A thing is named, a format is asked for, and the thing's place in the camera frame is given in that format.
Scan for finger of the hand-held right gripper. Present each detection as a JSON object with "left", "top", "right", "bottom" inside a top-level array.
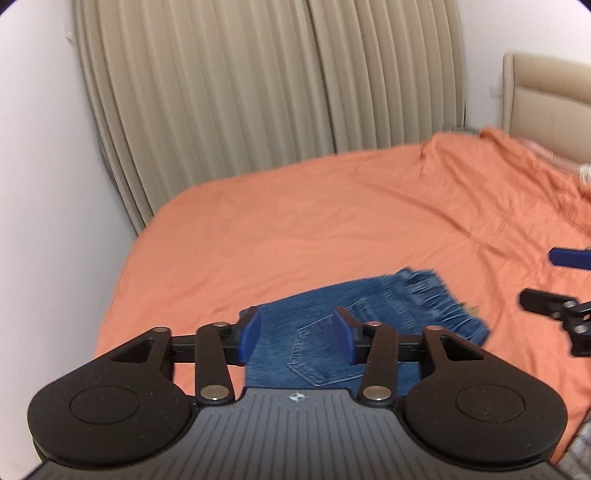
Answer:
[
  {"left": 548, "top": 246, "right": 591, "bottom": 270},
  {"left": 518, "top": 288, "right": 591, "bottom": 357}
]

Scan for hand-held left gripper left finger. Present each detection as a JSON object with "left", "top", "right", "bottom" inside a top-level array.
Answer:
[{"left": 108, "top": 306, "right": 263, "bottom": 408}]

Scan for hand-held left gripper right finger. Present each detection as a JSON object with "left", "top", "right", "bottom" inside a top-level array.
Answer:
[{"left": 332, "top": 307, "right": 491, "bottom": 408}]

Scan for blue denim pants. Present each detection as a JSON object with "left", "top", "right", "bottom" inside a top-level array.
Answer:
[{"left": 238, "top": 268, "right": 491, "bottom": 400}]

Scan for orange bedsheet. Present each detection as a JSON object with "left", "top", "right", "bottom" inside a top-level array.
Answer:
[{"left": 95, "top": 128, "right": 591, "bottom": 464}]

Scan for beige padded headboard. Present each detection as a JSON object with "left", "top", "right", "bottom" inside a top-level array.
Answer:
[{"left": 501, "top": 52, "right": 591, "bottom": 163}]

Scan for grey checked cloth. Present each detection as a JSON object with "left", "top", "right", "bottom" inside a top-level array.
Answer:
[{"left": 564, "top": 421, "right": 591, "bottom": 480}]

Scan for beige pleated curtain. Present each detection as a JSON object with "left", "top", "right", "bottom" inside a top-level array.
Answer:
[{"left": 74, "top": 0, "right": 467, "bottom": 236}]

